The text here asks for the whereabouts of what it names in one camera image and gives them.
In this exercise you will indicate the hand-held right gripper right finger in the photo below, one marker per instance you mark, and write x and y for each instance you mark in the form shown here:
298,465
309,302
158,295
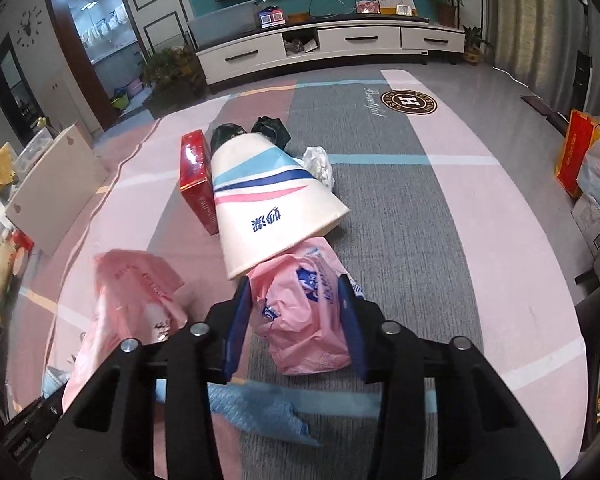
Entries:
352,320

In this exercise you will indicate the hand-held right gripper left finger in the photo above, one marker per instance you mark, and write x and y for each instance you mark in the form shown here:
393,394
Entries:
237,320

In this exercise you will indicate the small pink plastic bag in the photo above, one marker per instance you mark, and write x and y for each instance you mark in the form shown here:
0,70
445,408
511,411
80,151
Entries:
300,330

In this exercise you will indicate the large pink plastic bag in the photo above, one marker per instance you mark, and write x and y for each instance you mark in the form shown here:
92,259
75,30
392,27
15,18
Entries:
130,290

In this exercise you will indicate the red box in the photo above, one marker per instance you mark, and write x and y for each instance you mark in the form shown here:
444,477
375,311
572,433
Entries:
195,170

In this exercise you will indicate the white plastic bag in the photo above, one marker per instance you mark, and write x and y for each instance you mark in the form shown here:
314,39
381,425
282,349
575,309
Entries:
319,162

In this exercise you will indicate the blue quilted cloth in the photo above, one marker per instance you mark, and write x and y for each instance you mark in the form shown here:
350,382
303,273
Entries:
260,410

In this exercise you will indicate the white striped paper cup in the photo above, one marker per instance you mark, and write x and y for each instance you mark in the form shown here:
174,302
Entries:
265,195

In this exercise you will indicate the pink grey striped tablecloth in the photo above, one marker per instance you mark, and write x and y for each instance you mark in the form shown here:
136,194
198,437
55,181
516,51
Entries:
430,210

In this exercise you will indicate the black plastic bag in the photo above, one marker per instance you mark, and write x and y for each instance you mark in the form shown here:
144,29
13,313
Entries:
270,127
225,135

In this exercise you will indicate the white storage box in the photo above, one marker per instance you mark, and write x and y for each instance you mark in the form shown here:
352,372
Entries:
55,190

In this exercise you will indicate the bushy potted plants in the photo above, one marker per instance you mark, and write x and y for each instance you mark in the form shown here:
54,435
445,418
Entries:
172,70

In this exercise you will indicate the clear plastic container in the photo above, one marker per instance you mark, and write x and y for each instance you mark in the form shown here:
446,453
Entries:
32,152

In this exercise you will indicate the orange paper bag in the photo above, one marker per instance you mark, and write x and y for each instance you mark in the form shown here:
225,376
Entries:
575,152

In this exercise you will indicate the white television cabinet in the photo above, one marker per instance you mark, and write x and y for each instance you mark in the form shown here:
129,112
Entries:
365,37

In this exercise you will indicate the grey rectangular panel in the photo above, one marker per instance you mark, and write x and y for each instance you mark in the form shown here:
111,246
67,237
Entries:
220,27

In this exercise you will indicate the white yellow card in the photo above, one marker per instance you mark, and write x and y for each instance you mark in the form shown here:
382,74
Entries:
394,5

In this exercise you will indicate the tall potted plant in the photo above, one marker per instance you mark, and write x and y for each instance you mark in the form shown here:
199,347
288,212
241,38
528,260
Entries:
447,2

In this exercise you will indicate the upright vacuum cleaner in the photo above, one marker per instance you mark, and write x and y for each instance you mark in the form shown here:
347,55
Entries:
582,60

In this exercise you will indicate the grey curtain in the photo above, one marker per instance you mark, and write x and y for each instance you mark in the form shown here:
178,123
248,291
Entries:
545,20

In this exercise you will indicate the pink photo frame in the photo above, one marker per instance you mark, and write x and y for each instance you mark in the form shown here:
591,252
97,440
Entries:
368,7

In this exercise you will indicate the wall clock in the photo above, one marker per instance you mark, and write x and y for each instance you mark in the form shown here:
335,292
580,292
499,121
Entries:
29,27

